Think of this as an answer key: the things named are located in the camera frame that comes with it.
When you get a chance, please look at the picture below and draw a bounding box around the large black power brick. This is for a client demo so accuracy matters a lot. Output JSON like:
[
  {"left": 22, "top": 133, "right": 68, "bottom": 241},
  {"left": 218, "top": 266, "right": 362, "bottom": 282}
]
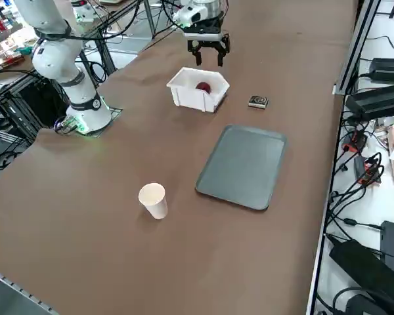
[{"left": 329, "top": 238, "right": 394, "bottom": 315}]

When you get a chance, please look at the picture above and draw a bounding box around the white device with red button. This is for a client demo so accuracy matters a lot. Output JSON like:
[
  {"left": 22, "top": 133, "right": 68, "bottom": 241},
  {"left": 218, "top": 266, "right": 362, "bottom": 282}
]
[{"left": 72, "top": 0, "right": 97, "bottom": 24}]

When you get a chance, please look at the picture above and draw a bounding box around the gray tray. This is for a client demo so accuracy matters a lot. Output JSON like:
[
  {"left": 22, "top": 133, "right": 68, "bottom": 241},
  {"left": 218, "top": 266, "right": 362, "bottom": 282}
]
[{"left": 194, "top": 123, "right": 289, "bottom": 212}]

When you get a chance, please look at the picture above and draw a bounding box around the small black printed box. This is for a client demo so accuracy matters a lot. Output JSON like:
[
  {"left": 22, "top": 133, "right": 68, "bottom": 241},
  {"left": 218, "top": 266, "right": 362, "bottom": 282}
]
[{"left": 248, "top": 94, "right": 270, "bottom": 110}]

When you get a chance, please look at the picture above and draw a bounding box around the black frame post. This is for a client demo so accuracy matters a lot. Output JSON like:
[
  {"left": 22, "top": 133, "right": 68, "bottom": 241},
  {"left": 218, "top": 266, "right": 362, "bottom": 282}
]
[{"left": 93, "top": 28, "right": 118, "bottom": 78}]

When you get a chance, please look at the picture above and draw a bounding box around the orange black plug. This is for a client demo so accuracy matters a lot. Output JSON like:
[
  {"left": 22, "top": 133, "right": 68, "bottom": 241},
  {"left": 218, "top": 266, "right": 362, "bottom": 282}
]
[
  {"left": 354, "top": 152, "right": 385, "bottom": 188},
  {"left": 343, "top": 129, "right": 369, "bottom": 154}
]

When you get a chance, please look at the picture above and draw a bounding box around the white paper cup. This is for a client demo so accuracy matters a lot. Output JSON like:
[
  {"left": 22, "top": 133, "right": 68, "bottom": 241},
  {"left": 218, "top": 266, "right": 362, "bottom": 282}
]
[{"left": 137, "top": 182, "right": 169, "bottom": 221}]

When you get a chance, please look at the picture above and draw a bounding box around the aluminium profile post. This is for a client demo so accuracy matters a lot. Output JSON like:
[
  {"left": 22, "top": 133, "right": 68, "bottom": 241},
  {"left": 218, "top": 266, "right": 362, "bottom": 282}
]
[{"left": 333, "top": 0, "right": 383, "bottom": 96}]

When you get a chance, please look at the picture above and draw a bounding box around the black cable with inline box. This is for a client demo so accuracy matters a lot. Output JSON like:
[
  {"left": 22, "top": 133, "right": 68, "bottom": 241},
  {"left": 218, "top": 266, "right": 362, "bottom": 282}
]
[{"left": 326, "top": 215, "right": 383, "bottom": 230}]

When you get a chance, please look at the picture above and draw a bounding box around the white plastic box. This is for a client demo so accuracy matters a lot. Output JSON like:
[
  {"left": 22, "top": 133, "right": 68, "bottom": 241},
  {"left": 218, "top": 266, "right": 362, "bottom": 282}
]
[{"left": 166, "top": 66, "right": 231, "bottom": 114}]

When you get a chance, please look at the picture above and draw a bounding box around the long dark power brick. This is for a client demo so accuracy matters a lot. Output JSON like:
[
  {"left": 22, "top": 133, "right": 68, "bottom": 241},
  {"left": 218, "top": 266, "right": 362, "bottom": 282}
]
[{"left": 345, "top": 83, "right": 394, "bottom": 121}]

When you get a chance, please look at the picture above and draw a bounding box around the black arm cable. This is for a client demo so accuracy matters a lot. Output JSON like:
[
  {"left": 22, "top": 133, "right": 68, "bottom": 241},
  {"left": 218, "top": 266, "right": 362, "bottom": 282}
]
[{"left": 37, "top": 0, "right": 185, "bottom": 43}]

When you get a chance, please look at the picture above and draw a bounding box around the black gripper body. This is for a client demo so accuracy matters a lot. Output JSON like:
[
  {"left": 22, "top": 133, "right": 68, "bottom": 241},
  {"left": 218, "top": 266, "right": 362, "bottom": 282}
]
[{"left": 183, "top": 12, "right": 227, "bottom": 43}]

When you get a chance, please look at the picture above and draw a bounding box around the black equipment rack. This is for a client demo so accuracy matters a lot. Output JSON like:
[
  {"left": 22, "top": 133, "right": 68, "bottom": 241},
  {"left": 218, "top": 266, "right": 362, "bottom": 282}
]
[{"left": 0, "top": 70, "right": 70, "bottom": 145}]

